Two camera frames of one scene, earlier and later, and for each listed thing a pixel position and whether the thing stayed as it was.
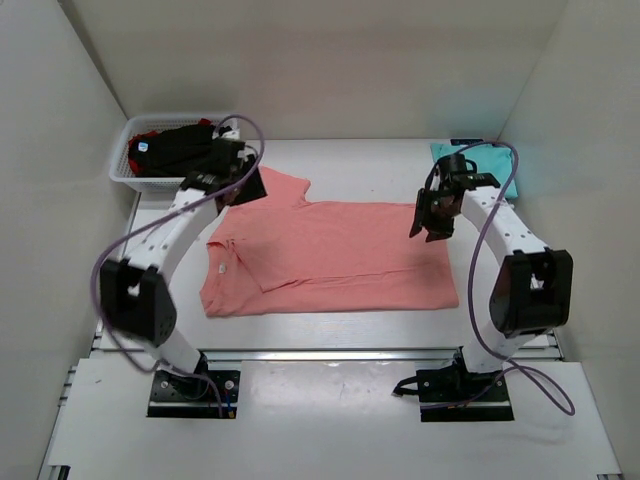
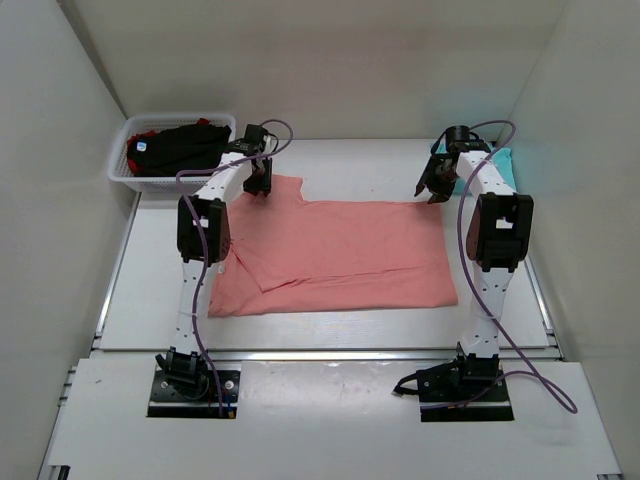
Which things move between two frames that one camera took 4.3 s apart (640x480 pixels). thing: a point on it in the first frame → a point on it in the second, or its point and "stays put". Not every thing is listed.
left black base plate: [192, 396] stays put
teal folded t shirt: [494, 160] stays put
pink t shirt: [279, 255] stays put
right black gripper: [433, 209] → [439, 176]
